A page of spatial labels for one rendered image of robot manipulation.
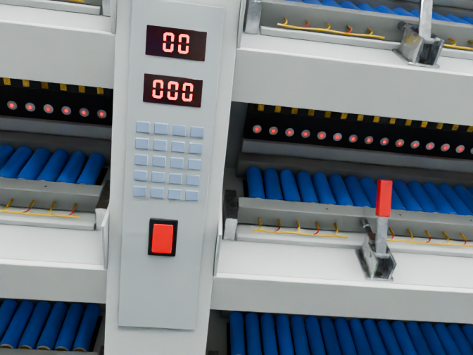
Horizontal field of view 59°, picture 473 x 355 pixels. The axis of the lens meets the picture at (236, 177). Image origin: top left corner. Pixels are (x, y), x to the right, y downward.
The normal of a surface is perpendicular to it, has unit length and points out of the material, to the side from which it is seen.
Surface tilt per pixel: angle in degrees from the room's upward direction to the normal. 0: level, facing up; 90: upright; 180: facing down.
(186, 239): 90
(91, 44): 109
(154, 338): 90
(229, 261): 19
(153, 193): 90
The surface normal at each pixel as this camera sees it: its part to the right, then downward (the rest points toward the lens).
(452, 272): 0.12, -0.83
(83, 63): 0.04, 0.55
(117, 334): 0.07, 0.25
